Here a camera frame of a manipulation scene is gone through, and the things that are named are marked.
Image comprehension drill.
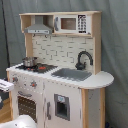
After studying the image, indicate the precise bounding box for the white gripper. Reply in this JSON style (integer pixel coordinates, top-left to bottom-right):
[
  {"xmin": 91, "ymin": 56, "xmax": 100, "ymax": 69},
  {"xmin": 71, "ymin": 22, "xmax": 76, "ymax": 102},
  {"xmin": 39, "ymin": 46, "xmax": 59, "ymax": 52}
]
[{"xmin": 0, "ymin": 79, "xmax": 14, "ymax": 92}]

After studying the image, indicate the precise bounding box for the small metal cooking pot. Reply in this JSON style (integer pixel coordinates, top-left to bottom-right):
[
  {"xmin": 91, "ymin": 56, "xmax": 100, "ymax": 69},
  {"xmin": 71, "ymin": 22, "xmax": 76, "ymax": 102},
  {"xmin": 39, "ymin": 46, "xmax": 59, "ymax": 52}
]
[{"xmin": 22, "ymin": 57, "xmax": 37, "ymax": 67}]

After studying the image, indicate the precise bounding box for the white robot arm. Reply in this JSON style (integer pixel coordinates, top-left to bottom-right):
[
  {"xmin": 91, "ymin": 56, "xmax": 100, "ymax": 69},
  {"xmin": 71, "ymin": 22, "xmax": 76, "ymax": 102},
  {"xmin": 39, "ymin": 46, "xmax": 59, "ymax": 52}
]
[{"xmin": 0, "ymin": 79, "xmax": 37, "ymax": 128}]

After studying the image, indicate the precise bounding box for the wooden toy kitchen unit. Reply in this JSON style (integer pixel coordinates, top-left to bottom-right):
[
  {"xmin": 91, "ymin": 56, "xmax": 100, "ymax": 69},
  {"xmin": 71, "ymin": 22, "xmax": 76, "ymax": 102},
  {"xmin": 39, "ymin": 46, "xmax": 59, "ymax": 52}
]
[{"xmin": 7, "ymin": 11, "xmax": 114, "ymax": 128}]

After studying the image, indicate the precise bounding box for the left red stove knob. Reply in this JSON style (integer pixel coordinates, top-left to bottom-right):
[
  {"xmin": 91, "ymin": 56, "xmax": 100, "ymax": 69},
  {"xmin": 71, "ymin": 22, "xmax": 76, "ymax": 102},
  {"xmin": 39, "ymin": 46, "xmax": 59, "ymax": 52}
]
[{"xmin": 12, "ymin": 77, "xmax": 18, "ymax": 82}]

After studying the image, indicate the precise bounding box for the red stove knob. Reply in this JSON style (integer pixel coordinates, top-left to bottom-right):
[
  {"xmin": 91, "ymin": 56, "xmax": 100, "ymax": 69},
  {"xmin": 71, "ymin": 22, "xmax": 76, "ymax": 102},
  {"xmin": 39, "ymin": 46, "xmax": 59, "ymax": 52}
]
[
  {"xmin": 30, "ymin": 81, "xmax": 37, "ymax": 87},
  {"xmin": 12, "ymin": 77, "xmax": 18, "ymax": 82}
]

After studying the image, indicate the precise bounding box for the toy oven door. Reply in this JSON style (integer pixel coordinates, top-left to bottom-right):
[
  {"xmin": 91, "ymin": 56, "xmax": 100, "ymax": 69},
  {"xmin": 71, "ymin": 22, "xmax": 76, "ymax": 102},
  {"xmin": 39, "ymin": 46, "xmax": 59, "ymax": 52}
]
[{"xmin": 12, "ymin": 88, "xmax": 44, "ymax": 128}]

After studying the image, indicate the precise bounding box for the right red stove knob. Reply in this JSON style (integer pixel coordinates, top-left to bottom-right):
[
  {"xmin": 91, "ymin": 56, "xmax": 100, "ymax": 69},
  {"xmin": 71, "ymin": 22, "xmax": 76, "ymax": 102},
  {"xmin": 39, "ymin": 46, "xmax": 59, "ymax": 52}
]
[{"xmin": 30, "ymin": 81, "xmax": 37, "ymax": 87}]

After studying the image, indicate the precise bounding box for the black toy stovetop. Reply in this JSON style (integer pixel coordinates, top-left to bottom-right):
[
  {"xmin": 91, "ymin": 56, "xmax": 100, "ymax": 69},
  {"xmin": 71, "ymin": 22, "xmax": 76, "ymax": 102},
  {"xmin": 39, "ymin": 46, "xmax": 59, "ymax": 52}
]
[{"xmin": 18, "ymin": 63, "xmax": 55, "ymax": 73}]

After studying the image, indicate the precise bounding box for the white cabinet door with dispenser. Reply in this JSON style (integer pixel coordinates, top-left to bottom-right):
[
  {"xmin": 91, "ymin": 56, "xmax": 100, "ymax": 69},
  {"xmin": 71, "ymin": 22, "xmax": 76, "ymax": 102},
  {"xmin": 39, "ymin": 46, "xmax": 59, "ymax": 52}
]
[{"xmin": 45, "ymin": 81, "xmax": 82, "ymax": 128}]

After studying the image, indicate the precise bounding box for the grey range hood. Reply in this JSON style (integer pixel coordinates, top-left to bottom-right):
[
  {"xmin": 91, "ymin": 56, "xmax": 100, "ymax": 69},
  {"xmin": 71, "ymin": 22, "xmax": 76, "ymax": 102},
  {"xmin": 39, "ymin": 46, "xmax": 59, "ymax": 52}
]
[{"xmin": 24, "ymin": 15, "xmax": 52, "ymax": 34}]

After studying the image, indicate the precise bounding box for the grey toy sink basin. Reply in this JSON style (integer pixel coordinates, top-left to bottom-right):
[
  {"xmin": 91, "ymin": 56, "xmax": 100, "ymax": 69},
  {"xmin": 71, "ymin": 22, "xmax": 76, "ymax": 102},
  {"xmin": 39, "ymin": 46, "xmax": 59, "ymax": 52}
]
[{"xmin": 52, "ymin": 68, "xmax": 92, "ymax": 81}]

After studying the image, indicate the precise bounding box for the black toy faucet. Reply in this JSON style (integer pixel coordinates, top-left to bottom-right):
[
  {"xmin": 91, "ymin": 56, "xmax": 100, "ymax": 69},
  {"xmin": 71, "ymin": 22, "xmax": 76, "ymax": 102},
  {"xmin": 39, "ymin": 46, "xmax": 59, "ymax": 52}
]
[{"xmin": 75, "ymin": 51, "xmax": 93, "ymax": 70}]

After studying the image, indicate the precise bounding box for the toy microwave oven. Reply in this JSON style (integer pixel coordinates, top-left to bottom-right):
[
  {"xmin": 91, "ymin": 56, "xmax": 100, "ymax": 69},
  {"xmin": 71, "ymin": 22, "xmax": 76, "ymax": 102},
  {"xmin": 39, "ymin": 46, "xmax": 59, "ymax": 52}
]
[{"xmin": 54, "ymin": 14, "xmax": 91, "ymax": 34}]

